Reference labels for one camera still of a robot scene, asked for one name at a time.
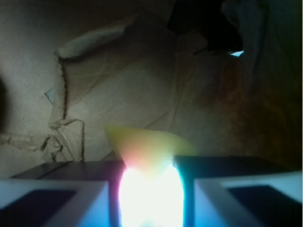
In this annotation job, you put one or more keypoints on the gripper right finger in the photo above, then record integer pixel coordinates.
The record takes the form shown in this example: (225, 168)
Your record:
(239, 192)

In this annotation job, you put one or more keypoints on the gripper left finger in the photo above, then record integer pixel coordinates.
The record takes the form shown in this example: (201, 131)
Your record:
(83, 194)

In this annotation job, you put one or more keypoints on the yellow sponge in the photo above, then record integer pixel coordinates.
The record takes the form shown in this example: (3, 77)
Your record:
(151, 191)

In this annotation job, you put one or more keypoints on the crumpled brown paper bag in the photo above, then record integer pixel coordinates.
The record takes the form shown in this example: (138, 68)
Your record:
(225, 75)

